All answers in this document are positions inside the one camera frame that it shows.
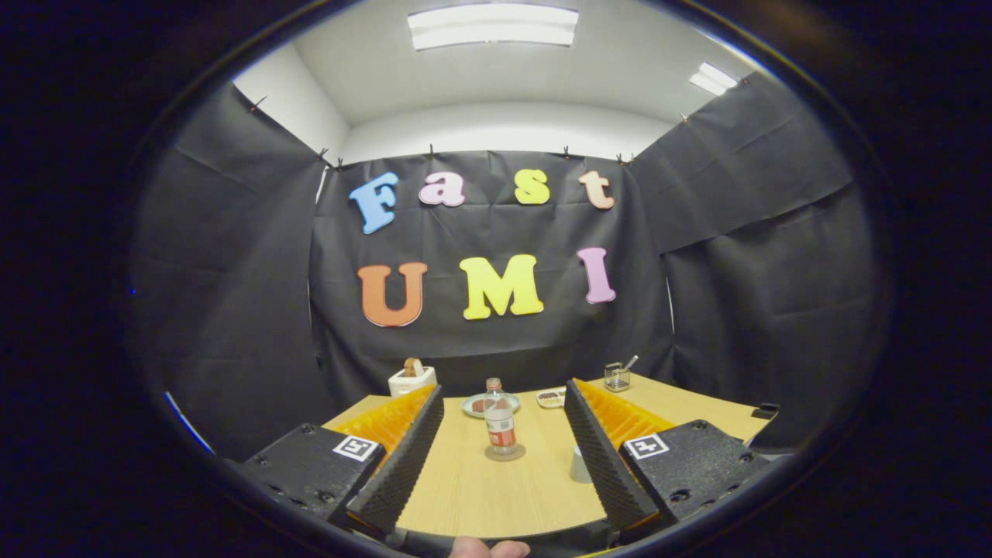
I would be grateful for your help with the pale green plate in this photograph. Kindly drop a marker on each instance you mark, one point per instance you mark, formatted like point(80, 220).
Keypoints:
point(473, 413)

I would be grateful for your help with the black backdrop cloth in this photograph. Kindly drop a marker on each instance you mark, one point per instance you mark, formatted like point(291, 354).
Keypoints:
point(232, 271)

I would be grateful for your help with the small ceiling light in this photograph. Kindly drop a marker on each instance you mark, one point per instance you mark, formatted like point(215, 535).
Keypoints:
point(713, 79)

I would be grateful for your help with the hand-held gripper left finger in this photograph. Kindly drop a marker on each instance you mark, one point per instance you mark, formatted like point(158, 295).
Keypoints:
point(403, 457)

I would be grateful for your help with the clear plastic juice bottle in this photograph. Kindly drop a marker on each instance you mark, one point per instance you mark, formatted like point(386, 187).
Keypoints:
point(501, 422)

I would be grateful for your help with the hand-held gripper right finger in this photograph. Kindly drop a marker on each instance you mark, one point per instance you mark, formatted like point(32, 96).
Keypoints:
point(601, 457)

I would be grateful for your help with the small black block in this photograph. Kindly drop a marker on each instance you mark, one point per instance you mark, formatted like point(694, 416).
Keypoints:
point(766, 411)

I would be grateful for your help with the white toaster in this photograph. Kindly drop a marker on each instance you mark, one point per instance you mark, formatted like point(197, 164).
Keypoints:
point(407, 386)

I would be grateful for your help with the small white dish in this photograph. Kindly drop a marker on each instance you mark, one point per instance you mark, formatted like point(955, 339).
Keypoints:
point(551, 398)

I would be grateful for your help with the brown bread slice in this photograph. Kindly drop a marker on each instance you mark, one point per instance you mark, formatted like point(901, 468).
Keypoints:
point(413, 366)

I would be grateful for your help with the round brown coaster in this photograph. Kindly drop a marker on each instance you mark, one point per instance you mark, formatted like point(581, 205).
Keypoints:
point(518, 454)

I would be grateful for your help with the pale grey cup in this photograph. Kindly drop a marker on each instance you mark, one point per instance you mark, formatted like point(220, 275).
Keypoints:
point(579, 469)

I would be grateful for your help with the long ceiling light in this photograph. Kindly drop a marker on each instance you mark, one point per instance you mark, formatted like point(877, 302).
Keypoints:
point(493, 27)

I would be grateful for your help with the wooden table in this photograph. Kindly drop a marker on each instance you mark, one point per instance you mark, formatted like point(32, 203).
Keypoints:
point(496, 500)

